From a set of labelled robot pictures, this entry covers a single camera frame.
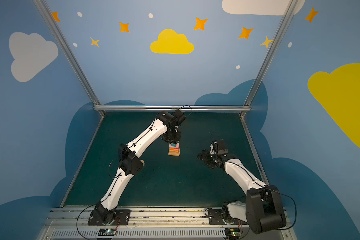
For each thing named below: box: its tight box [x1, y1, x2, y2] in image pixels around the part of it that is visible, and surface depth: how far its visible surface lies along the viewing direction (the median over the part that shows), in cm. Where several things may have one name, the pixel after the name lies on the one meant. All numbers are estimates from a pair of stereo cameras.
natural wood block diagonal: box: [168, 151, 180, 157], surface depth 100 cm
